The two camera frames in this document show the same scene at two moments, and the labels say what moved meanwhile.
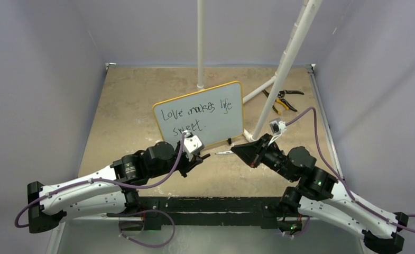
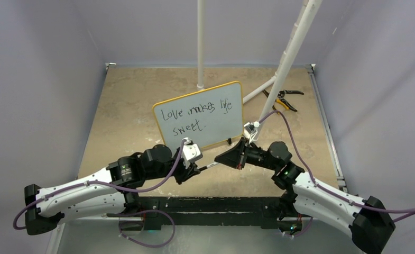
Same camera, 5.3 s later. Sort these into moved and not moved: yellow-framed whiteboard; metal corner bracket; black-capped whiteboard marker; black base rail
Moved: black-capped whiteboard marker
Not moved: yellow-framed whiteboard; black base rail; metal corner bracket
